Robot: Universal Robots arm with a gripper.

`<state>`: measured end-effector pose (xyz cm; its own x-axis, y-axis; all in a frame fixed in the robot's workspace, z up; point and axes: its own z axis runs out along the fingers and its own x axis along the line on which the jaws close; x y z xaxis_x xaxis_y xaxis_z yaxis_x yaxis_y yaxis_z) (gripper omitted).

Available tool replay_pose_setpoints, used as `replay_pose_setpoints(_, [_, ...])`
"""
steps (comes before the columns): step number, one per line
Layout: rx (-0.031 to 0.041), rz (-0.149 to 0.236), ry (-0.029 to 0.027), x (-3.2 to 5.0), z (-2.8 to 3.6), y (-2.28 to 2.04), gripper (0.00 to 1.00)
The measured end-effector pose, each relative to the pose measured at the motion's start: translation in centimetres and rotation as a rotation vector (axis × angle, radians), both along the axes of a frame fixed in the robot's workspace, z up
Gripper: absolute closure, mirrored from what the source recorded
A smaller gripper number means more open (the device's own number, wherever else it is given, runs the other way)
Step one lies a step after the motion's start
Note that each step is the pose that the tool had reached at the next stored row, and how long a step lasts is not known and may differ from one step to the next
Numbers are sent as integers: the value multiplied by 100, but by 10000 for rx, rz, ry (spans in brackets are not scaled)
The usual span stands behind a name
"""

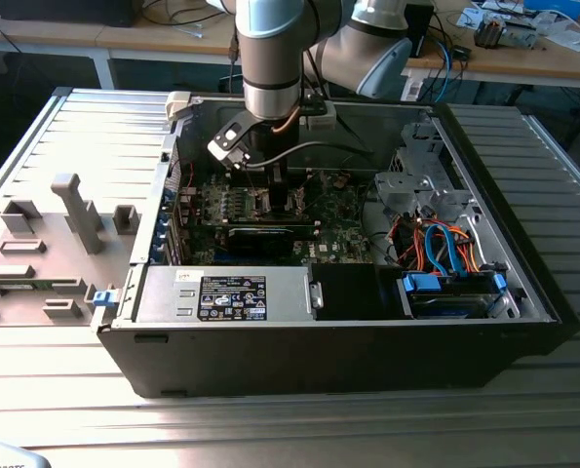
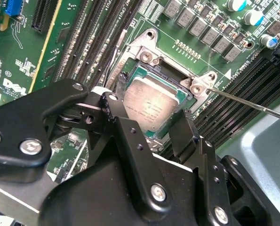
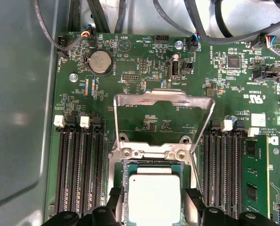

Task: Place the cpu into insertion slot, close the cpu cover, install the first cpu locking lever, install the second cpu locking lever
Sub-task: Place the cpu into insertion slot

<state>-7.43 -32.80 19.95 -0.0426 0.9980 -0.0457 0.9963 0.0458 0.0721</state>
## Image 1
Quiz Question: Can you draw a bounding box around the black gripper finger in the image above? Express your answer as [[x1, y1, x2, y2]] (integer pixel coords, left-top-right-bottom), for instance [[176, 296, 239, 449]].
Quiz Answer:
[[268, 175, 297, 217]]

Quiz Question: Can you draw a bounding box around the CPU socket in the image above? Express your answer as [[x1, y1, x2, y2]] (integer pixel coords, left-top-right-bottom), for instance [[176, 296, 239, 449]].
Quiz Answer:
[[252, 187, 303, 219]]

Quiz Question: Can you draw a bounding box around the metal socket cover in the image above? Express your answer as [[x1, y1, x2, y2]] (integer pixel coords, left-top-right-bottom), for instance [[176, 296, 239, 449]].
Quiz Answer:
[[293, 169, 329, 215]]

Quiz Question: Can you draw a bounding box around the CPU cooler heatsink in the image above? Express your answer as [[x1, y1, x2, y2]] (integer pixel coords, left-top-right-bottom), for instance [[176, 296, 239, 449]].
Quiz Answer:
[[473, 13, 511, 50]]

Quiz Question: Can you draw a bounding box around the black graphics card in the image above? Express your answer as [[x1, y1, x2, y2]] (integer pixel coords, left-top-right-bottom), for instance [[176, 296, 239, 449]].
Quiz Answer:
[[225, 224, 315, 259]]

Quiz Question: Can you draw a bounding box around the green motherboard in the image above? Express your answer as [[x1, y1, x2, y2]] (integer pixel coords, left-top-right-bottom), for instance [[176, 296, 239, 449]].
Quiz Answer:
[[184, 168, 376, 267]]

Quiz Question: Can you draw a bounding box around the beige case latch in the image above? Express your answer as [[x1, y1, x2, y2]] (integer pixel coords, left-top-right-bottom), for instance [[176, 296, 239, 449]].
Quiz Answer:
[[165, 91, 193, 121]]

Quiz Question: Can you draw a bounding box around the metal disk bay cage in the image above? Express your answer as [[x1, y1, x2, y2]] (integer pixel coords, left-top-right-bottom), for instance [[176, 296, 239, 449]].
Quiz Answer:
[[372, 121, 471, 215]]

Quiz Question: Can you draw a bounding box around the silver power supply unit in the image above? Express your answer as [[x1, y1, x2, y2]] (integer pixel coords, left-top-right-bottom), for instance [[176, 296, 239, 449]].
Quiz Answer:
[[133, 265, 315, 324]]

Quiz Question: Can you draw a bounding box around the hard disk in blue carrier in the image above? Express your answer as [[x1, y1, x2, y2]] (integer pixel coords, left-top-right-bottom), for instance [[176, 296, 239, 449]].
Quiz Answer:
[[397, 270, 508, 321]]

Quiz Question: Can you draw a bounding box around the wooden desk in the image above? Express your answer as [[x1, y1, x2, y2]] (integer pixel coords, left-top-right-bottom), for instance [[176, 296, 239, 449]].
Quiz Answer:
[[401, 0, 580, 90], [0, 0, 407, 58]]

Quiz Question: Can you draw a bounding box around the black PC case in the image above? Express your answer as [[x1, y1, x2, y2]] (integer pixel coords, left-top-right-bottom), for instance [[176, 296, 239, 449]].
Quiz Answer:
[[90, 90, 580, 401]]

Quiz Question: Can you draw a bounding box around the grey parts rack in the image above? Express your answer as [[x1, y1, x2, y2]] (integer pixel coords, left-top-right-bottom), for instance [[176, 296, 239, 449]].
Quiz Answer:
[[0, 171, 142, 329]]

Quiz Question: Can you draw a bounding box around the black monitor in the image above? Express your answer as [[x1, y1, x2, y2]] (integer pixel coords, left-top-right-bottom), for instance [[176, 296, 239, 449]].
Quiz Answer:
[[0, 0, 137, 28]]

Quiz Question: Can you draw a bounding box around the blue box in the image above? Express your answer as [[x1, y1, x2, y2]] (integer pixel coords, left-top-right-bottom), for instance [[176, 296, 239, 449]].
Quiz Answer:
[[522, 0, 580, 20]]

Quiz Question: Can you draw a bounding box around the white plastic device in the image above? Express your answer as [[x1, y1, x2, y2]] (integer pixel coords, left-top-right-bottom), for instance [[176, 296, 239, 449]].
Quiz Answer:
[[0, 441, 52, 468]]

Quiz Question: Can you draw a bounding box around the black camera cable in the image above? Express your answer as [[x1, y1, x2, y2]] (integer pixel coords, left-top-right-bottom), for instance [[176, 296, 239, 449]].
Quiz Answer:
[[245, 139, 374, 170]]

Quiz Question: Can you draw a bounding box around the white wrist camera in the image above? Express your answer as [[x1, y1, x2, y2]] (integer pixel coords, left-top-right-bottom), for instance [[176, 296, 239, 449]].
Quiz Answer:
[[206, 112, 251, 172], [301, 99, 339, 131]]

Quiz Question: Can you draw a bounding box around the blue data wire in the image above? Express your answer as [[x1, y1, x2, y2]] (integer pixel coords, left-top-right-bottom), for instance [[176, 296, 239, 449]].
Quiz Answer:
[[423, 222, 461, 278]]

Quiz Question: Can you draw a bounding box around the orange power wire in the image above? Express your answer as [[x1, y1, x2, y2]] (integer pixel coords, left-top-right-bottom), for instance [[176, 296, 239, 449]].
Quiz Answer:
[[457, 226, 483, 274]]

